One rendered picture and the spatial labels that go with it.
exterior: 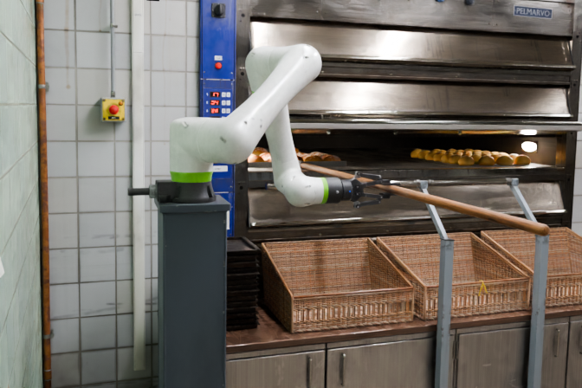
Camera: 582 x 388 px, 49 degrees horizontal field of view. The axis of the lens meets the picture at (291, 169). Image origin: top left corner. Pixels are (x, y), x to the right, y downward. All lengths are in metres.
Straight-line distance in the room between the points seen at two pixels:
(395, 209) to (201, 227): 1.55
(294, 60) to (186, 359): 0.96
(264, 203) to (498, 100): 1.36
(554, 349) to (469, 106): 1.24
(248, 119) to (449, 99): 1.73
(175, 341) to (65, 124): 1.22
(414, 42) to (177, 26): 1.17
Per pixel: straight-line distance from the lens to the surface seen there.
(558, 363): 3.32
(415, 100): 3.27
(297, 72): 1.99
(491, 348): 3.06
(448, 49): 3.37
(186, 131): 1.87
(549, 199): 3.79
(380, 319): 2.78
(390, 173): 3.22
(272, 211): 3.01
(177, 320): 1.95
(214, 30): 2.89
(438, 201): 2.06
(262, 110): 1.86
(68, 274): 2.94
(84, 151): 2.85
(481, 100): 3.48
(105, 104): 2.77
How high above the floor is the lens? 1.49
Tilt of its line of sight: 6 degrees down
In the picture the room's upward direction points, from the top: 1 degrees clockwise
